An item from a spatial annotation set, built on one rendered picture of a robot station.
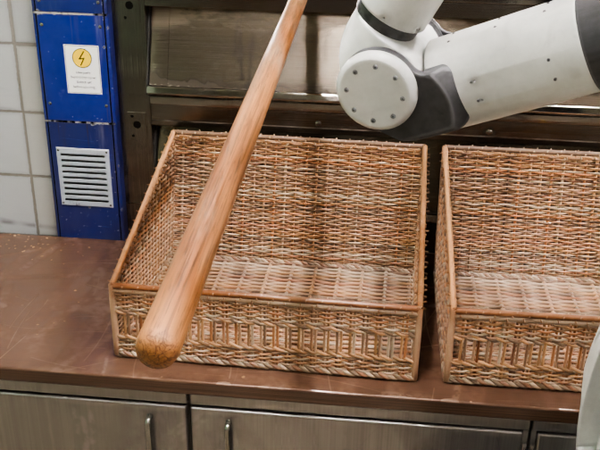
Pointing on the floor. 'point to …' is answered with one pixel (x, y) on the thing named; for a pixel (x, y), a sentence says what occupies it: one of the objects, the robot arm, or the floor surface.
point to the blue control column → (81, 110)
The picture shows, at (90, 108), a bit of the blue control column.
